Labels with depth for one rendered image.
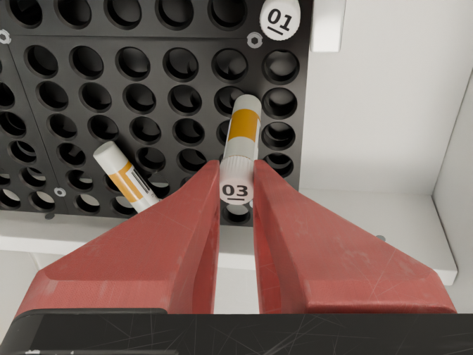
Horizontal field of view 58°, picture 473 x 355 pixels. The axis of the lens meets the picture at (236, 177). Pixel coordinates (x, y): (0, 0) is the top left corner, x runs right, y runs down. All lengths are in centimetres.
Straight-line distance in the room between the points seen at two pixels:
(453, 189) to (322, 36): 11
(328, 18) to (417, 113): 7
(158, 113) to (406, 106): 13
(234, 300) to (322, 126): 28
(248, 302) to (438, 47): 34
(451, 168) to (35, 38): 20
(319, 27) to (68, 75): 11
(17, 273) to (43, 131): 25
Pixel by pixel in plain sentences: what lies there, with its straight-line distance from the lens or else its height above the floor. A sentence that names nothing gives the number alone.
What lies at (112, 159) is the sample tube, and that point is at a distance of 18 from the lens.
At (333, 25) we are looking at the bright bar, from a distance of 21.
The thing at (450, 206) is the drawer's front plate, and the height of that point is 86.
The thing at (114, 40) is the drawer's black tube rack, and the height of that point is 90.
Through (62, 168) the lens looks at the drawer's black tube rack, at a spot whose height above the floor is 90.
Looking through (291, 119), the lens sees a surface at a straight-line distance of 16.
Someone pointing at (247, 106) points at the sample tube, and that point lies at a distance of 15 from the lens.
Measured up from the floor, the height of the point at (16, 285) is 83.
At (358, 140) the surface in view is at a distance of 25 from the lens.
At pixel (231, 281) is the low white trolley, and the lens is 46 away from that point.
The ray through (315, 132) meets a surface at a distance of 24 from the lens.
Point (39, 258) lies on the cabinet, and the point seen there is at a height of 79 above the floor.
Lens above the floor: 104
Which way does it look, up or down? 52 degrees down
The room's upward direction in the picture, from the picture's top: 168 degrees counter-clockwise
